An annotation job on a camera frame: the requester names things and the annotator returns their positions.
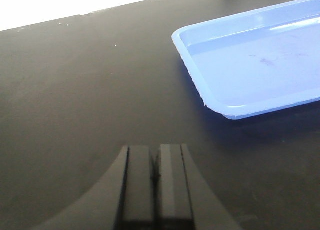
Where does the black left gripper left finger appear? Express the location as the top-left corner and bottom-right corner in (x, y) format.
(34, 145), (155, 230)

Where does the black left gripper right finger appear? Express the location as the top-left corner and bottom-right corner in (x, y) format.
(156, 144), (241, 230)

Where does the blue plastic tray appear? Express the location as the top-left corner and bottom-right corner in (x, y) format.
(171, 0), (320, 120)

